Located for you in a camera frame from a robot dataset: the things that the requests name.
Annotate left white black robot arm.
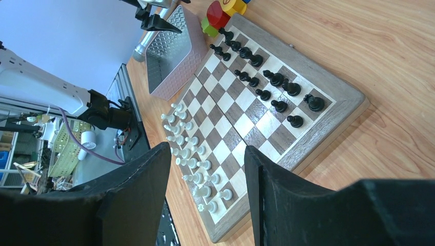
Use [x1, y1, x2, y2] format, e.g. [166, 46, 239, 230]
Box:
[1, 46, 134, 130]

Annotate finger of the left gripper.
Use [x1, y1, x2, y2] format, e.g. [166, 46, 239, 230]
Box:
[135, 7, 182, 33]

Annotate red round block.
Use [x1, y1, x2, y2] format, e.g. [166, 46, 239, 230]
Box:
[206, 1, 230, 30]

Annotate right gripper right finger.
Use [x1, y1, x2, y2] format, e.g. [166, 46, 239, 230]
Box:
[244, 146, 434, 245]

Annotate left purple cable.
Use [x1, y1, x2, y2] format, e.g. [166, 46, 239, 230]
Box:
[57, 107, 126, 166]

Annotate yellow round sign block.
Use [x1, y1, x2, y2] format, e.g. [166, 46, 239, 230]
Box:
[219, 0, 247, 16]

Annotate grey toy microphone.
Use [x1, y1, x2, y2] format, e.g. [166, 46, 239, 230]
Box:
[125, 1, 182, 63]

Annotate green small block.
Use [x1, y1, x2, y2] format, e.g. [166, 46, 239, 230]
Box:
[201, 17, 219, 37]

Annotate wooden chess board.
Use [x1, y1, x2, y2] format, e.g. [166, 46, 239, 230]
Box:
[162, 14, 369, 243]

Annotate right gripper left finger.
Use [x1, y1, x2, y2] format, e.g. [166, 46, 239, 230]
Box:
[0, 141, 172, 246]

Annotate white cylinder object background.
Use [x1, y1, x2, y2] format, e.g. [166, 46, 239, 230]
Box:
[77, 131, 96, 161]

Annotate green perforated basket background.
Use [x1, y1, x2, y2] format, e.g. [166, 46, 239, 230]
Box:
[48, 119, 91, 177]

